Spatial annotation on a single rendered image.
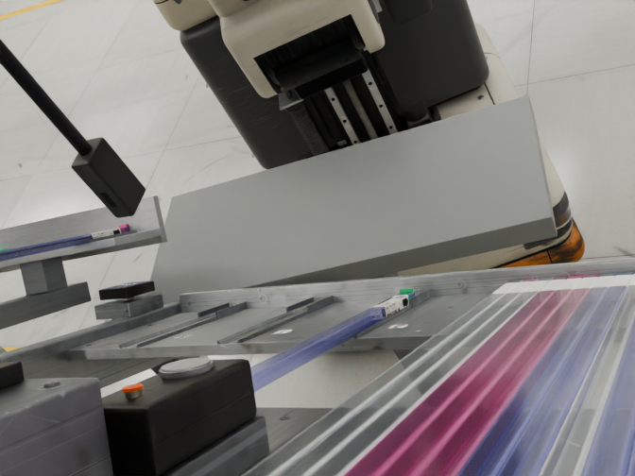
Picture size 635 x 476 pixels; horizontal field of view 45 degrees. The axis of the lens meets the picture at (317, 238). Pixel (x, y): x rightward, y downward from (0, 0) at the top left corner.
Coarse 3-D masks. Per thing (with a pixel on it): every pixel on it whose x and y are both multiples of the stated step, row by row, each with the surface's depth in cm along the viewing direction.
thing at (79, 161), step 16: (96, 144) 42; (80, 160) 42; (96, 160) 42; (112, 160) 43; (80, 176) 42; (96, 176) 42; (112, 176) 43; (128, 176) 44; (96, 192) 43; (112, 192) 43; (128, 192) 44; (144, 192) 45; (112, 208) 44; (128, 208) 44
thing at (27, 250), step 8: (56, 240) 93; (64, 240) 94; (72, 240) 96; (80, 240) 97; (16, 248) 87; (24, 248) 88; (32, 248) 89; (40, 248) 90; (48, 248) 92; (56, 248) 93; (0, 256) 85; (8, 256) 86; (16, 256) 87; (24, 256) 88
